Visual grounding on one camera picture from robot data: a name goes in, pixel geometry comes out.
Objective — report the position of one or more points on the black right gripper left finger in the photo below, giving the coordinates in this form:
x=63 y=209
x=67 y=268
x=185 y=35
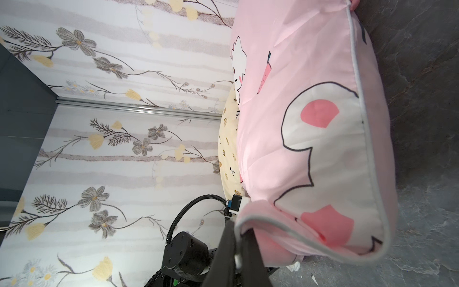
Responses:
x=222 y=269

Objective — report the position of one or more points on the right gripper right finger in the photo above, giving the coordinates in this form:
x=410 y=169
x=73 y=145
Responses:
x=253 y=271

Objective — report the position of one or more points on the cream bear print pillow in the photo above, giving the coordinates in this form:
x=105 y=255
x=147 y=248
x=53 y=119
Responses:
x=227 y=149

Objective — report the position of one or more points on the pink cartoon print pillow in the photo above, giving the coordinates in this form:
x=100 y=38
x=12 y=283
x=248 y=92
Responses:
x=313 y=143

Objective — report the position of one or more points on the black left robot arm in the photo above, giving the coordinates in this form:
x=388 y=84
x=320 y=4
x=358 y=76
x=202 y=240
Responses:
x=186 y=262

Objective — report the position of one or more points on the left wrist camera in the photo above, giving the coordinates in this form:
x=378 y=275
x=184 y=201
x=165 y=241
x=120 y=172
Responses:
x=237 y=204

